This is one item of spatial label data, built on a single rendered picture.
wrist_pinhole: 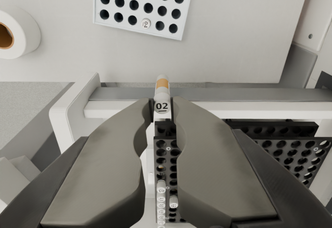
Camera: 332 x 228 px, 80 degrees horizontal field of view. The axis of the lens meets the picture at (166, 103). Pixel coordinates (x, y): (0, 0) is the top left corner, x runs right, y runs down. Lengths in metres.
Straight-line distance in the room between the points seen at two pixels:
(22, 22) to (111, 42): 0.12
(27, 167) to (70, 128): 0.40
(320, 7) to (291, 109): 0.18
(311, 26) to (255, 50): 0.09
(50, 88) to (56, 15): 1.04
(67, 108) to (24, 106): 1.33
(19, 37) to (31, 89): 1.10
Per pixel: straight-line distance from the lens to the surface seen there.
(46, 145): 0.73
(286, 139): 0.29
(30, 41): 0.37
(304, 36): 0.41
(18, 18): 0.36
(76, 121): 0.23
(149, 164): 0.35
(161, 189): 0.29
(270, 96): 0.29
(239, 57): 0.37
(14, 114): 1.62
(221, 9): 0.34
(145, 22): 0.28
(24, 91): 1.48
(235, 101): 0.26
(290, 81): 0.43
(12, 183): 0.58
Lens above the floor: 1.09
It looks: 60 degrees down
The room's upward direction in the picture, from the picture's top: 179 degrees clockwise
